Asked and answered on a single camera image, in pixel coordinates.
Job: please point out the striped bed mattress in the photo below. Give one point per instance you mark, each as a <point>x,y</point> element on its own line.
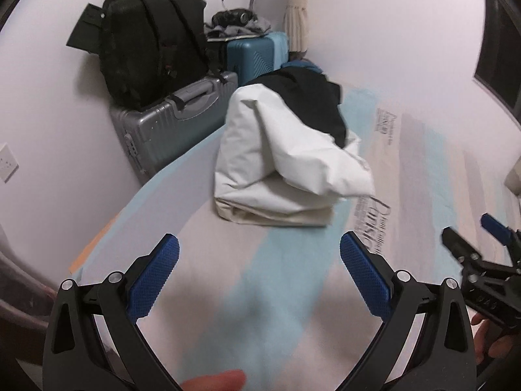
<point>427,163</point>

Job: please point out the black backpack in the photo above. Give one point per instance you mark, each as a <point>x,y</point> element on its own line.
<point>142,40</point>

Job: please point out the grey hard suitcase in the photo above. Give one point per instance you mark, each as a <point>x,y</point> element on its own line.
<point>163,130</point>

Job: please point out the beige folded garment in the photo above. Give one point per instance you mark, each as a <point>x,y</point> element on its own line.
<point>276,217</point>

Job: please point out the pile of grey clothes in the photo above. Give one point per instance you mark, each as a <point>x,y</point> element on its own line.
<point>240,28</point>

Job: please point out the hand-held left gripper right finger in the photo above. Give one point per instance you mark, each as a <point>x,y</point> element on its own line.
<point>364,281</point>

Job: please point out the tied beige curtain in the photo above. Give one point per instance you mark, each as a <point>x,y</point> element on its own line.
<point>297,20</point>

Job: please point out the blue suitcase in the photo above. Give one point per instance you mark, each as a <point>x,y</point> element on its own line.
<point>256,59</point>

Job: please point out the white and black hooded jacket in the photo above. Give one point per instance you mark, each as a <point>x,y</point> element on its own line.
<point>264,150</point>

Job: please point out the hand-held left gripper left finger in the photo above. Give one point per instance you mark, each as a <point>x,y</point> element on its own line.
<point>154,281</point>

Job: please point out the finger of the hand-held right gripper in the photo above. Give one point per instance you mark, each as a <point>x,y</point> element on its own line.
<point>494,225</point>
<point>458,246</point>

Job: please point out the person's right hand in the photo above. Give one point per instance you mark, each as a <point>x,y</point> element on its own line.
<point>494,342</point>

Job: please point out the blue clothes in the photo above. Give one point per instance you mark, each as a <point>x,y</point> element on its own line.
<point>303,65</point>

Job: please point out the white wall socket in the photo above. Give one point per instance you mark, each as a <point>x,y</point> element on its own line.
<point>7,165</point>

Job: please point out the dark window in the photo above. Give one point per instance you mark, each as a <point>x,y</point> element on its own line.
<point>502,57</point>

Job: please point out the person's left hand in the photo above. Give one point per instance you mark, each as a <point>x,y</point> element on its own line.
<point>215,381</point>

